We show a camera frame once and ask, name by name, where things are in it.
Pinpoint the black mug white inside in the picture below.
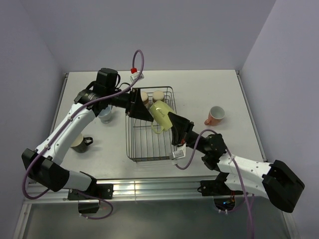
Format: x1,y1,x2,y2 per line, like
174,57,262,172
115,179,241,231
70,134,94,153

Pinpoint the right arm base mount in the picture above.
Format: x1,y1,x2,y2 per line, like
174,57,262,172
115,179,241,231
197,179,243,197

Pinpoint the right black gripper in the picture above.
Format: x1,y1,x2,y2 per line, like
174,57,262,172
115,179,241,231
167,111,208,154

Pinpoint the steel cup beige sleeve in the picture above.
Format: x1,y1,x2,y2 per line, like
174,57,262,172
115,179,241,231
152,90,165,103

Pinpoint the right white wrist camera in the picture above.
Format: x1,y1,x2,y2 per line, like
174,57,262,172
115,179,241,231
169,144,186,165

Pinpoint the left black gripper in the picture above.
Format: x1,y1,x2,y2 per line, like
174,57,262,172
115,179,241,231
106,89,153,121

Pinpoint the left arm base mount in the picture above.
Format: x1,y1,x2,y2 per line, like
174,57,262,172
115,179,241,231
67,184,114,201

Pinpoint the wire dish rack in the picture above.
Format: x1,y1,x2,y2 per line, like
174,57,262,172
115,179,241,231
126,86,177,163

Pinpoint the orange mug white inside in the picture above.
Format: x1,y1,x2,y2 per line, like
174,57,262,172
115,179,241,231
204,106,225,126

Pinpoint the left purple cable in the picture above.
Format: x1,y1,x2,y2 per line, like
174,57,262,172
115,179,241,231
22,49,145,221

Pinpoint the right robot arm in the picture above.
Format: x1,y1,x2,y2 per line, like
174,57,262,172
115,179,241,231
168,113,305,213

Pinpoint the black box under rail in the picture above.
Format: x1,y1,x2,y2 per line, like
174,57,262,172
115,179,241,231
78,202,100,215

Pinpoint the light blue mug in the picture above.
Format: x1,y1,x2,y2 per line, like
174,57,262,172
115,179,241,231
98,105,112,123

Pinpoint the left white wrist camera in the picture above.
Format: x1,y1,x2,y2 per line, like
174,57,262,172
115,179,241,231
130,67,144,82

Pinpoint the pale yellow mug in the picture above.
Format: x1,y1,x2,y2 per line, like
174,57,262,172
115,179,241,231
150,101,175,134

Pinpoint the aluminium frame rail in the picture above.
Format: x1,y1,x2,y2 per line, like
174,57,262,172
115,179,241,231
23,175,286,204

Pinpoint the steel cup brown base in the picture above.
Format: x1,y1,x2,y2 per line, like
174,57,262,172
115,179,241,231
141,91,150,108

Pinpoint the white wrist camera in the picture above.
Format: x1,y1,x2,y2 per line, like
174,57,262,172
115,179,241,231
169,144,186,165
130,67,144,82

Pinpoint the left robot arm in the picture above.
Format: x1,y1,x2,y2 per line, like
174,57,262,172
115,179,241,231
21,67,154,199

